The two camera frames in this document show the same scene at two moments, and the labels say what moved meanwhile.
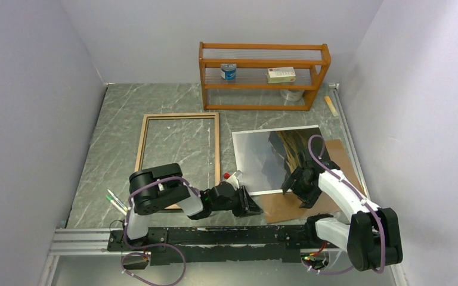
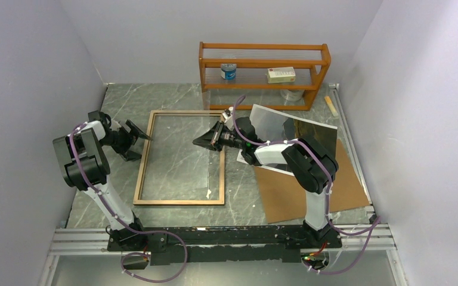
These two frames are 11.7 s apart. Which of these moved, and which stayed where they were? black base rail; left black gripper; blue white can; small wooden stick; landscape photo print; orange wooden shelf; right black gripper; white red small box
Moved: left black gripper; right black gripper; landscape photo print
Stayed: blue white can; small wooden stick; orange wooden shelf; white red small box; black base rail
